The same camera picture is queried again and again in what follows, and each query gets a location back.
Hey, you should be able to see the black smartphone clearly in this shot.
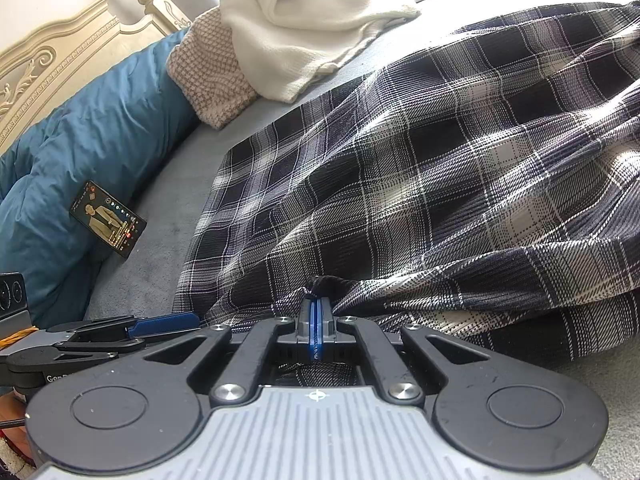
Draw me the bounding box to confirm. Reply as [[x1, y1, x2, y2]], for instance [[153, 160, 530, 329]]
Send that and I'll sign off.
[[69, 180, 147, 259]]

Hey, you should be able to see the cream carved headboard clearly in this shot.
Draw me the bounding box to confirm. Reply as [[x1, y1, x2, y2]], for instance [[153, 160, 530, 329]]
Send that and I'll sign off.
[[0, 0, 193, 156]]

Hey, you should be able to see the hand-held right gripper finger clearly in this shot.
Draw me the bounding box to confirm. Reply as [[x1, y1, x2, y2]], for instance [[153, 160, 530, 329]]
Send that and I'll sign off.
[[142, 296, 317, 406], [317, 299, 493, 405]]

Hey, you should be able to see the cream knit sweater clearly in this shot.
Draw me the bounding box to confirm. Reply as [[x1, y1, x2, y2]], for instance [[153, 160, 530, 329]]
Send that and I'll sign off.
[[218, 0, 421, 102]]

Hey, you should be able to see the black white plaid shirt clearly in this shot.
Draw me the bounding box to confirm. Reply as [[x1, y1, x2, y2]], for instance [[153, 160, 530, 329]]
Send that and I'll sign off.
[[172, 2, 640, 386]]

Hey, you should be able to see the pink checked knit cloth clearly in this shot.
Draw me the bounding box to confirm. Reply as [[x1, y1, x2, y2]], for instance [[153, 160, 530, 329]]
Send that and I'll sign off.
[[166, 7, 258, 131]]

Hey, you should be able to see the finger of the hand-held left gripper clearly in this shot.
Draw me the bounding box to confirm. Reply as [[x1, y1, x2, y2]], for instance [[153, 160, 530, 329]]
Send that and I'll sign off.
[[50, 311, 202, 343], [12, 339, 148, 361]]

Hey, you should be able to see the blue duvet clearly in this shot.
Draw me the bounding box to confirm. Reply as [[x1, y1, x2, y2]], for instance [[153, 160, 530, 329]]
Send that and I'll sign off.
[[0, 27, 201, 328]]

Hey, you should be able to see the orange braided cable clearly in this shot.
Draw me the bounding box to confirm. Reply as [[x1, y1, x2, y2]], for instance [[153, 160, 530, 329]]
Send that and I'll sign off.
[[0, 327, 38, 352]]

